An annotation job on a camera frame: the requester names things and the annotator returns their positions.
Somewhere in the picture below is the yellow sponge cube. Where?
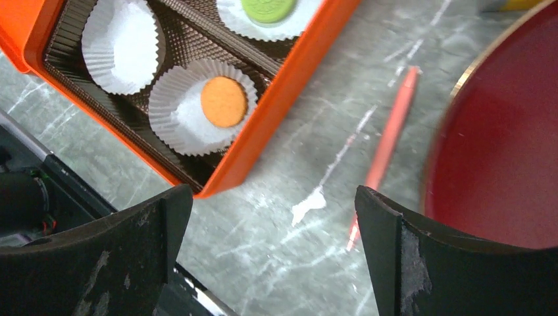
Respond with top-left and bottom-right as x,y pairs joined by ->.
476,0 -> 542,13

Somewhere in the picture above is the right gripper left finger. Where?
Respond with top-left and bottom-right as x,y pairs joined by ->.
1,185 -> 193,315

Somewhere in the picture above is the green round cookie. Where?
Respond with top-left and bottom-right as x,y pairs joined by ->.
240,0 -> 297,24

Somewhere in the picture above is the orange chip cookie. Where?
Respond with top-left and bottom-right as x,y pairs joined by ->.
200,76 -> 248,128

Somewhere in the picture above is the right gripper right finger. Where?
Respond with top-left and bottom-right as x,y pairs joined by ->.
355,186 -> 557,315

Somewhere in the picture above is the white paper cup bottom-left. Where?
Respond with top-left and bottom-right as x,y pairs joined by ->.
81,1 -> 166,95

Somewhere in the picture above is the orange cookie box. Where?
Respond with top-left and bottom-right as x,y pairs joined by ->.
1,1 -> 358,198

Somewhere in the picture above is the white paper cup bottom-right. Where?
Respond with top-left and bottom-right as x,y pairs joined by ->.
148,59 -> 257,155

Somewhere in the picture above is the dark red round plate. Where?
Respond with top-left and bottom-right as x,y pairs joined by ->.
422,1 -> 557,249

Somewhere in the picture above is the white paper cup middle-right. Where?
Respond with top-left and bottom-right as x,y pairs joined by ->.
216,0 -> 322,41

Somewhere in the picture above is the orange pen near box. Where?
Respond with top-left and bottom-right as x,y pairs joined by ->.
346,66 -> 423,252

